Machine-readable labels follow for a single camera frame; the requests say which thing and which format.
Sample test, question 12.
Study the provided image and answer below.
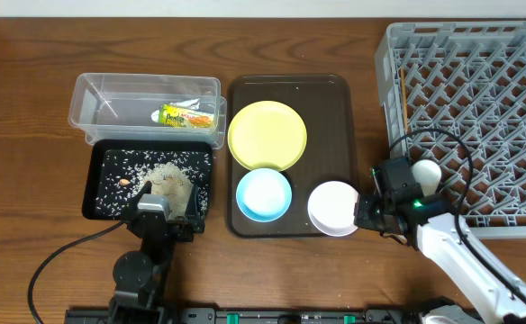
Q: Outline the clear plastic bin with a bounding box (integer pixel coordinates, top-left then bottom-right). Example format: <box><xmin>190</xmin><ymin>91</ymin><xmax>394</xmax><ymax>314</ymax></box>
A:
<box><xmin>68</xmin><ymin>73</ymin><xmax>227</xmax><ymax>149</ymax></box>

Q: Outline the white tissue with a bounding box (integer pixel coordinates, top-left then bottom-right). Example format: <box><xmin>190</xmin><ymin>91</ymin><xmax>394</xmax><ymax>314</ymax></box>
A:
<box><xmin>151</xmin><ymin>98</ymin><xmax>200</xmax><ymax>122</ymax></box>

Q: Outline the yellow plate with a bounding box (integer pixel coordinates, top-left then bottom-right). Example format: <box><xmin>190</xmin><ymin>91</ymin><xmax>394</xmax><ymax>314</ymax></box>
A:
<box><xmin>228</xmin><ymin>101</ymin><xmax>308</xmax><ymax>171</ymax></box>

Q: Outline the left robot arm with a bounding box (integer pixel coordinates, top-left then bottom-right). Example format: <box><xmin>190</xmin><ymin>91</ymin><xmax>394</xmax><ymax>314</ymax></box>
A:
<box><xmin>27</xmin><ymin>182</ymin><xmax>204</xmax><ymax>323</ymax></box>

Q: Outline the white bowl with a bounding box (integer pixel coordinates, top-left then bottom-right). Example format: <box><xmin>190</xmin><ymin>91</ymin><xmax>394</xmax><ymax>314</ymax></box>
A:
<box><xmin>307</xmin><ymin>181</ymin><xmax>359</xmax><ymax>237</ymax></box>

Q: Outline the wooden chopstick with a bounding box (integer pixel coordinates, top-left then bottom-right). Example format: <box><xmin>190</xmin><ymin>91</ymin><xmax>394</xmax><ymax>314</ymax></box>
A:
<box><xmin>399</xmin><ymin>67</ymin><xmax>409</xmax><ymax>133</ymax></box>

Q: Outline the white cup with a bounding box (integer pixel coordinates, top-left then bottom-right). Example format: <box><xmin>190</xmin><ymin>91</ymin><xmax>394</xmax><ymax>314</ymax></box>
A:
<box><xmin>411</xmin><ymin>159</ymin><xmax>442</xmax><ymax>196</ymax></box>

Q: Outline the brown serving tray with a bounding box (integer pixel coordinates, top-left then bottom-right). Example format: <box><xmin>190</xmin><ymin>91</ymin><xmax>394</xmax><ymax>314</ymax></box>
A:
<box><xmin>225</xmin><ymin>75</ymin><xmax>359</xmax><ymax>239</ymax></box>

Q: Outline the black tray bin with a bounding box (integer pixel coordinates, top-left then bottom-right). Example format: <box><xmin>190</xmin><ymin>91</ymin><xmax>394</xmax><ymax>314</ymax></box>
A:
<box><xmin>82</xmin><ymin>139</ymin><xmax>213</xmax><ymax>220</ymax></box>

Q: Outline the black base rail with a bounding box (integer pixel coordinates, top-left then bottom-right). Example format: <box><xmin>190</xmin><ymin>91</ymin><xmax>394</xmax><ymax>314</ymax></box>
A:
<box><xmin>63</xmin><ymin>297</ymin><xmax>489</xmax><ymax>324</ymax></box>

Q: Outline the green snack wrapper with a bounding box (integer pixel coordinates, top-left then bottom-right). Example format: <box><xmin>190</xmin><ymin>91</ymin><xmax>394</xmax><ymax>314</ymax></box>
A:
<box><xmin>158</xmin><ymin>104</ymin><xmax>214</xmax><ymax>128</ymax></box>

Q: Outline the grey dishwasher rack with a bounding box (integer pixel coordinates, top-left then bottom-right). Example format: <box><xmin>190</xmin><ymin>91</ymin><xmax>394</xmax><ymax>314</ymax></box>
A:
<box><xmin>375</xmin><ymin>21</ymin><xmax>526</xmax><ymax>239</ymax></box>

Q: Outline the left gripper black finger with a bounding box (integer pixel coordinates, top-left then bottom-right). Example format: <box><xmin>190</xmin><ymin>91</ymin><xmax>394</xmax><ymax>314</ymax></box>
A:
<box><xmin>130</xmin><ymin>181</ymin><xmax>152</xmax><ymax>211</ymax></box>
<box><xmin>185</xmin><ymin>184</ymin><xmax>201</xmax><ymax>219</ymax></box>

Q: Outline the food scraps rice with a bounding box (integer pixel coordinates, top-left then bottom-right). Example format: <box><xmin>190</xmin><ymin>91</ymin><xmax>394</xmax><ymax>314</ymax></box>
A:
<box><xmin>94</xmin><ymin>149</ymin><xmax>212</xmax><ymax>220</ymax></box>

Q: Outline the light blue bowl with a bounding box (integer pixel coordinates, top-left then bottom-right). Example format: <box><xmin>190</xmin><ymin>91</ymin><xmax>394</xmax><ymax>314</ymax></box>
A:
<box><xmin>235</xmin><ymin>168</ymin><xmax>293</xmax><ymax>222</ymax></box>

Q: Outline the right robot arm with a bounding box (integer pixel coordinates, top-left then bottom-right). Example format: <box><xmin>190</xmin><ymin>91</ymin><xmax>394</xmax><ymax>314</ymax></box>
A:
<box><xmin>354</xmin><ymin>157</ymin><xmax>526</xmax><ymax>323</ymax></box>

